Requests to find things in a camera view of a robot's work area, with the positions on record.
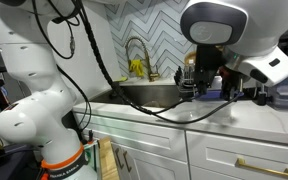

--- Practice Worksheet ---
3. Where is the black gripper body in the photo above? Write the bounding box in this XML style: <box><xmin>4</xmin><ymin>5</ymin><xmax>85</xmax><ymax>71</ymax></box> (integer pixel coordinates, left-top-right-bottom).
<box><xmin>194</xmin><ymin>44</ymin><xmax>228</xmax><ymax>84</ymax></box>

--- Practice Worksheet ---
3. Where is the clear bottle with cap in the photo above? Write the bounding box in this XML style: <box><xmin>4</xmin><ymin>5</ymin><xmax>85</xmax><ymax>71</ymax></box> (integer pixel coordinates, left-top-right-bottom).
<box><xmin>183</xmin><ymin>59</ymin><xmax>197</xmax><ymax>80</ymax></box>

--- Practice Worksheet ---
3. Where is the stainless steel sink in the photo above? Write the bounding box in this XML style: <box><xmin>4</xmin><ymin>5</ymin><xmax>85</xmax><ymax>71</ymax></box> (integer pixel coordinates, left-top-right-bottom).
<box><xmin>90</xmin><ymin>84</ymin><xmax>193</xmax><ymax>108</ymax></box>

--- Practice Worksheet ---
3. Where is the gold spring kitchen faucet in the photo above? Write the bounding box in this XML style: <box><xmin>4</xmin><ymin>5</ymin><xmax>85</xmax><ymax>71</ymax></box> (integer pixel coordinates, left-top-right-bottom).
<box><xmin>124</xmin><ymin>35</ymin><xmax>161</xmax><ymax>83</ymax></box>

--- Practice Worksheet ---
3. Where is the yellow rubber glove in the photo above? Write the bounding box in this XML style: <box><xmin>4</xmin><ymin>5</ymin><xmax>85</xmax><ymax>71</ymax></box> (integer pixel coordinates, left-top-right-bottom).
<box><xmin>128</xmin><ymin>59</ymin><xmax>146</xmax><ymax>78</ymax></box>

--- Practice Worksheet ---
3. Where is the white base cabinet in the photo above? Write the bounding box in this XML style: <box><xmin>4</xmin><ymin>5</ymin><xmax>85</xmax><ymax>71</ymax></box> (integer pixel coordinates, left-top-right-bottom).
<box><xmin>73</xmin><ymin>111</ymin><xmax>288</xmax><ymax>180</ymax></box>

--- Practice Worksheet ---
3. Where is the wooden cutting board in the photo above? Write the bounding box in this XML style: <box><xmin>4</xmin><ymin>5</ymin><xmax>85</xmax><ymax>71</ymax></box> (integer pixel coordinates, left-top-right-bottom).
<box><xmin>98</xmin><ymin>136</ymin><xmax>120</xmax><ymax>180</ymax></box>

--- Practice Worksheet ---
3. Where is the dark robot cart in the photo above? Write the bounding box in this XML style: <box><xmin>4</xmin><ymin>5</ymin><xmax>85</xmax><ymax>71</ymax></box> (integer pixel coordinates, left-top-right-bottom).
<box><xmin>0</xmin><ymin>143</ymin><xmax>47</xmax><ymax>180</ymax></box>

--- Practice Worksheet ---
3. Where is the smooth black gripper cable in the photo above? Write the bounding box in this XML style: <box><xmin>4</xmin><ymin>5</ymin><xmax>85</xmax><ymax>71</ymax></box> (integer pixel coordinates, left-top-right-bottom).
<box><xmin>147</xmin><ymin>91</ymin><xmax>246</xmax><ymax>125</ymax></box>

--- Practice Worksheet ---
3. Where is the gold drawer handle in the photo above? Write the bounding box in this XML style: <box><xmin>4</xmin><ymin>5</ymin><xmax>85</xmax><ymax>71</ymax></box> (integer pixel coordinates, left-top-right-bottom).
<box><xmin>234</xmin><ymin>157</ymin><xmax>288</xmax><ymax>179</ymax></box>

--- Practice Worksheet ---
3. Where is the dark cabinet door handle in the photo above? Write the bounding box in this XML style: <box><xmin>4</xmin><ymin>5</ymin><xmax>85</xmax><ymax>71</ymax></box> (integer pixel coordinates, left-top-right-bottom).
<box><xmin>122</xmin><ymin>150</ymin><xmax>133</xmax><ymax>174</ymax></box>
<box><xmin>114</xmin><ymin>147</ymin><xmax>125</xmax><ymax>170</ymax></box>

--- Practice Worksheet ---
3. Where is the black corrugated cable conduit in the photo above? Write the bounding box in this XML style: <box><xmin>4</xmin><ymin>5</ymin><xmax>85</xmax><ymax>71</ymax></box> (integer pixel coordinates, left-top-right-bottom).
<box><xmin>72</xmin><ymin>0</ymin><xmax>155</xmax><ymax>116</ymax></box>

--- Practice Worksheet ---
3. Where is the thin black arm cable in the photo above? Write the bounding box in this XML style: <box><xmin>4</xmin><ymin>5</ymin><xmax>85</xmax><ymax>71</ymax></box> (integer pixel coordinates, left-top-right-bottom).
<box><xmin>30</xmin><ymin>0</ymin><xmax>93</xmax><ymax>134</ymax></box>

